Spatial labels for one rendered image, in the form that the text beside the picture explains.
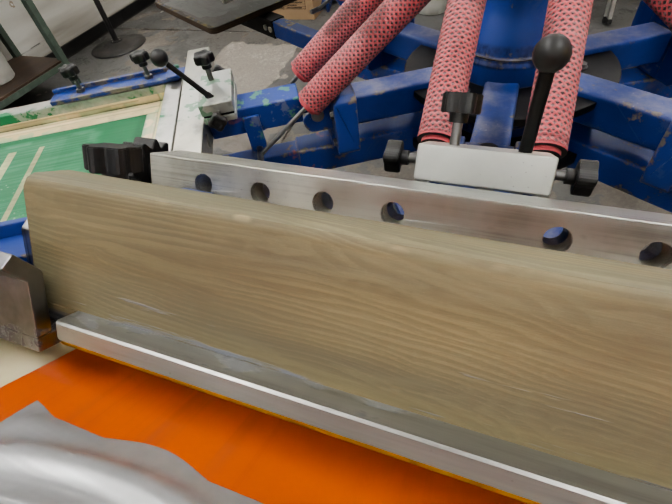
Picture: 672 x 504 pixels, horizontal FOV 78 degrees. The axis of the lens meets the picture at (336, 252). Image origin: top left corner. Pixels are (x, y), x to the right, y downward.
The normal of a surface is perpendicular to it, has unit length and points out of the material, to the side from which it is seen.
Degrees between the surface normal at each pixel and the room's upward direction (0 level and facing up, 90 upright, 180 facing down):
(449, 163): 58
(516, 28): 62
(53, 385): 32
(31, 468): 7
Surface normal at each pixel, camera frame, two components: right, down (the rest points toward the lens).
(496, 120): -0.12, -0.65
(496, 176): -0.35, 0.28
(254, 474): 0.07, -0.94
